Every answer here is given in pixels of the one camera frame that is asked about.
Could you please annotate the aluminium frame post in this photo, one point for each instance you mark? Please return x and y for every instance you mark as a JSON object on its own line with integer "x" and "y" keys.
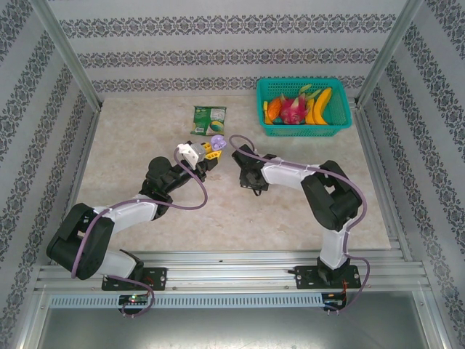
{"x": 388, "y": 51}
{"x": 65, "y": 51}

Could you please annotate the aluminium mounting rail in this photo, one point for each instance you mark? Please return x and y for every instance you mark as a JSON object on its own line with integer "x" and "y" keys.
{"x": 232, "y": 272}

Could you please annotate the green snack bag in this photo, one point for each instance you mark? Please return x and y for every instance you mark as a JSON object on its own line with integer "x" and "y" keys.
{"x": 203, "y": 114}

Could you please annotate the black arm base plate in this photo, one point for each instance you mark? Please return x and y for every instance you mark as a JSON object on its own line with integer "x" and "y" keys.
{"x": 158, "y": 278}
{"x": 303, "y": 276}

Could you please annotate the small yellow banana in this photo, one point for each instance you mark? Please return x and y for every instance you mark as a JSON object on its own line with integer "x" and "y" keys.
{"x": 310, "y": 114}

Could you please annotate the pink dragon fruit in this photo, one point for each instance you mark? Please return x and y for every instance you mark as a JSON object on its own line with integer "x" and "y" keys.
{"x": 290, "y": 109}

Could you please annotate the grey metal panel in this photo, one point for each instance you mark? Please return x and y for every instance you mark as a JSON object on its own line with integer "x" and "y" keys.
{"x": 232, "y": 327}

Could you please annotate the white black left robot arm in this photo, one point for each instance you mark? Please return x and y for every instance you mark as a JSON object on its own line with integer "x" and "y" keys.
{"x": 130, "y": 214}

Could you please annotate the small controller board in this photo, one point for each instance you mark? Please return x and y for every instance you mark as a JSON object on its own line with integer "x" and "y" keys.
{"x": 134, "y": 300}
{"x": 334, "y": 301}

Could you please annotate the orange mango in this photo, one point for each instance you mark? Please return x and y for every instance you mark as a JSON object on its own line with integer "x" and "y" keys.
{"x": 274, "y": 107}

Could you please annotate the large yellow banana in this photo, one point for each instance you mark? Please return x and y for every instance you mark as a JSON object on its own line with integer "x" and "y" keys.
{"x": 321, "y": 105}

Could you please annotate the aluminium side rail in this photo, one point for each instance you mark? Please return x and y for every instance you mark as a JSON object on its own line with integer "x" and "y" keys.
{"x": 84, "y": 160}
{"x": 372, "y": 160}

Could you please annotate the teal plastic basket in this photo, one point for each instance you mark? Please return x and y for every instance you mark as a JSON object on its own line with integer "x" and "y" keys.
{"x": 276, "y": 87}

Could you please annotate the purple earbud charging case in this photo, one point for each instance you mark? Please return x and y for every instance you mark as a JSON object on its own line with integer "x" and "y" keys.
{"x": 219, "y": 142}

